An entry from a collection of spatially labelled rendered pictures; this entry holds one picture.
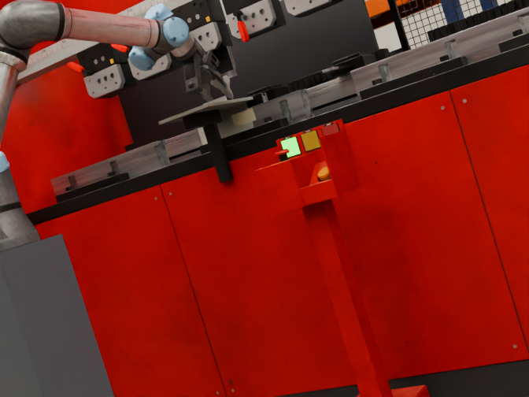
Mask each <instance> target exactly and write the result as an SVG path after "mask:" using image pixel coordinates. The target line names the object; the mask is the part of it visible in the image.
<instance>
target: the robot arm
mask: <svg viewBox="0 0 529 397"><path fill-rule="evenodd" d="M62 39H76V40H83V41H91V42H98V43H112V44H120V45H127V46H133V48H132V50H131V52H130V54H129V60H130V62H131V63H132V64H133V65H134V66H135V67H136V68H137V69H140V70H142V71H149V70H151V69H152V68H153V66H154V65H156V64H155V63H156V62H157V60H158V59H159V58H162V57H163V56H165V55H166V54H168V53H169V52H171V53H172V54H173V55H174V56H175V57H176V58H177V59H178V60H179V61H183V71H184V78H185V84H186V90H187V94H189V95H195V94H198V95H200V96H201V97H203V98H204V99H205V100H206V101H208V102H210V101H212V100H214V99H213V98H212V96H211V94H210V85H209V83H208V82H211V80H212V79H213V86H214V87H216V88H218V89H220V90H221V92H222V93H224V94H225V95H226V96H227V98H231V99H233V98H234V97H233V94H232V91H231V88H230V79H229V77H228V76H223V77H222V75H221V74H220V73H219V72H218V71H216V67H218V65H219V63H220V62H219V61H218V59H217V58H216V56H215V55H214V54H213V52H212V51H211V50H207V51H205V50H204V49H203V48H202V46H201V45H200V44H199V43H198V41H197V40H196V39H195V37H194V38H192V37H191V35H190V31H189V28H188V26H187V24H186V22H185V21H184V20H182V19H180V18H178V17H175V16H174V15H173V13H172V12H171V10H170V9H169V8H168V7H167V6H166V5H164V4H157V5H155V6H153V7H152V8H150V9H149V10H148V11H147V12H146V14H145V17H144V18H140V17H129V16H122V15H116V14H110V13H99V12H93V11H86V10H81V9H70V8H65V7H64V6H63V4H61V3H59V2H48V1H40V0H18V1H14V2H11V3H9V4H7V5H6V6H4V7H3V8H2V9H1V10H0V146H1V143H2V137H3V134H4V131H5V127H6V122H7V118H8V115H9V109H10V106H11V102H12V99H13V93H14V90H15V86H16V83H17V77H18V74H19V73H21V72H23V71H24V70H26V68H27V65H28V59H29V56H30V53H31V49H32V47H33V46H34V45H36V44H37V43H41V42H45V41H53V42H59V41H61V40H62ZM212 55H213V56H214V57H215V59H216V62H215V61H214V60H213V58H212ZM206 82H207V83H206ZM39 240H41V238H40V235H39V232H38V230H36V228H35V226H34V225H33V224H32V222H31V221H30V219H29V218H28V216H27V215H26V214H25V212H24V210H23V207H22V205H21V202H20V198H19V195H18V192H17V188H16V185H15V183H14V180H13V176H12V173H11V171H10V168H9V162H8V161H7V159H6V156H5V154H4V153H3V152H1V151H0V253H1V252H3V251H6V250H11V249H13V248H16V247H21V246H23V245H26V244H29V243H33V242H36V241H39Z"/></svg>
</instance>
